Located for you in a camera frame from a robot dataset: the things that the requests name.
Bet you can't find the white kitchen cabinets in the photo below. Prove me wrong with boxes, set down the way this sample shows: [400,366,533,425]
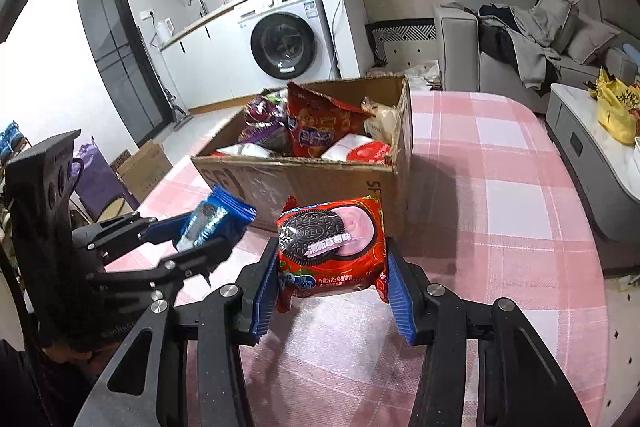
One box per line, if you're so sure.
[162,20,244,109]

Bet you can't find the purple bag on floor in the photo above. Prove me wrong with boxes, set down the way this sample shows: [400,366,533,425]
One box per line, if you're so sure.
[72,141,139,221]

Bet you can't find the red Oreo packet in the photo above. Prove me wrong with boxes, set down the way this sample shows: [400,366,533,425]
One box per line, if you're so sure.
[277,196,388,313]

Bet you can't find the purple white snack bag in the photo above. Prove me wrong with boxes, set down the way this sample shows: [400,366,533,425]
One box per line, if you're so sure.
[238,89,292,156]

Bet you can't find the dark clothes on sofa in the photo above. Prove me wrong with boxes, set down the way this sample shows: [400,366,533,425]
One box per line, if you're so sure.
[477,0,579,96]

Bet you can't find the grey square pillow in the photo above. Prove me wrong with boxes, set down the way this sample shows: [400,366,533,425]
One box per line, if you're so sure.
[565,15,620,65]

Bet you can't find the person's left hand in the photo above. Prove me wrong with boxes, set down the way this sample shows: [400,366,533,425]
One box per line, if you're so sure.
[42,343,119,365]

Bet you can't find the white electric kettle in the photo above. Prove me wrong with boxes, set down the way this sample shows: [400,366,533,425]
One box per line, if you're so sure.
[154,18,175,46]

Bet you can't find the yellow plastic bag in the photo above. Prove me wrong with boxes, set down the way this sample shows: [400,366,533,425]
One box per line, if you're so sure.
[588,67,640,145]

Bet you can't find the red chips bag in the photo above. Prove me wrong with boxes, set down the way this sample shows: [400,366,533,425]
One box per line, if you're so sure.
[286,82,372,158]

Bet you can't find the black framed glass door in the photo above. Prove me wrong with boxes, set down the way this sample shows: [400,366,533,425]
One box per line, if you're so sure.
[77,0,172,146]

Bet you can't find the blue Oreo packet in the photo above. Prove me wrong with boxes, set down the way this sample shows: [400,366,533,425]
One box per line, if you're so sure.
[175,184,257,251]

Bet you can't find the crumpled white cloth on floor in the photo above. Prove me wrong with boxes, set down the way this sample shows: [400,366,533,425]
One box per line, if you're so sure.
[366,58,443,90]

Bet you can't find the brown cardboard SF box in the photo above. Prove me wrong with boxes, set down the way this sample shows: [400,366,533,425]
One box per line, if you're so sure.
[191,76,413,239]

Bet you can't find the white washing machine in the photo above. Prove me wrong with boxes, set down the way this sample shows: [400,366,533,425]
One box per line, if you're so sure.
[232,0,340,96]

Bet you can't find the cardboard box on floor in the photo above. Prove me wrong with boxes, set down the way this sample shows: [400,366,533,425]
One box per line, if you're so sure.
[111,140,172,204]

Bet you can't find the grey coffee table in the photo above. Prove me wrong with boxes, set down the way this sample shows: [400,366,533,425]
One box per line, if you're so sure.
[546,83,639,243]

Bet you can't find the red white snack bag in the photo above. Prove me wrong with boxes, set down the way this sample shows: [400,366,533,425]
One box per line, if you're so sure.
[210,132,390,165]

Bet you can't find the beige snack packet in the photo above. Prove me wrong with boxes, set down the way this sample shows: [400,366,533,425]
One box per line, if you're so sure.
[361,96,401,146]

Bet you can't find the pink plaid tablecloth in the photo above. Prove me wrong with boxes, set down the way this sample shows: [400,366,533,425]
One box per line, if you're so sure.
[140,92,608,426]

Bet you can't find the grey sofa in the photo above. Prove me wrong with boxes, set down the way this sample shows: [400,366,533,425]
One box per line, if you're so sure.
[434,0,639,114]

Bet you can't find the kitchen faucet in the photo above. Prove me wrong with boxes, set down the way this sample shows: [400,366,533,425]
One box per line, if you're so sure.
[188,0,208,17]

